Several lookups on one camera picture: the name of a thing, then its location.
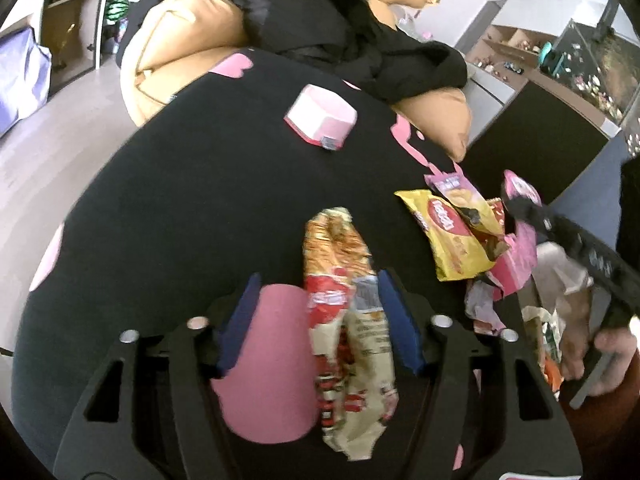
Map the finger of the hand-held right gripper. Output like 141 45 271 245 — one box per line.
504 194 557 234

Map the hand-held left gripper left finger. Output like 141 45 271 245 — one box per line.
52 272 263 480

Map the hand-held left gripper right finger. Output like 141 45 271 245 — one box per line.
377 269 583 480

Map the cream plastic bin bag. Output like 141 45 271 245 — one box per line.
520 241 597 397

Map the pink snack packet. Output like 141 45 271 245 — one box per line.
487 169 544 304

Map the red and cream snack wrapper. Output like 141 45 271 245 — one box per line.
302 206 401 461

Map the person's right forearm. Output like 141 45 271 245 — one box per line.
559 384 640 480

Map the person's right hand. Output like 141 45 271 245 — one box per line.
560 331 640 397

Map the dark red wrapper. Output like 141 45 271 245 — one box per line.
460 199 512 262

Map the blue cloth partition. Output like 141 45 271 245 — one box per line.
549 132 640 223

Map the purple biscuit packet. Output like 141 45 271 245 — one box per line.
424 172 503 226

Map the black cabinet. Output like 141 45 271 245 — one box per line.
465 80 617 206

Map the white crumpled paper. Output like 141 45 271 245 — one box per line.
464 280 507 337

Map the yellow snack bag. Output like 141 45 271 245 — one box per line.
394 189 496 282

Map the black cloth with pink print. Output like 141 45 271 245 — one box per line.
10 47 556 480

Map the teal aquarium device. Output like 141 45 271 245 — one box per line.
538 41 572 74

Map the shelf of small figurines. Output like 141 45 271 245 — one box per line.
465 24 552 92

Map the glass fish tank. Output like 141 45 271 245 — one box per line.
550 7 640 161

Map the pink white octagonal box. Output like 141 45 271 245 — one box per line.
283 85 359 152

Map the black jacket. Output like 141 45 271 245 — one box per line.
115 0 469 102

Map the purple dust cover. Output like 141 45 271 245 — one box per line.
0 27 52 134

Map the green watermelon ball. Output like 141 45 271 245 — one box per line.
102 0 130 24

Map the display shelf cabinet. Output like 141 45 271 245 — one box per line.
39 0 119 87

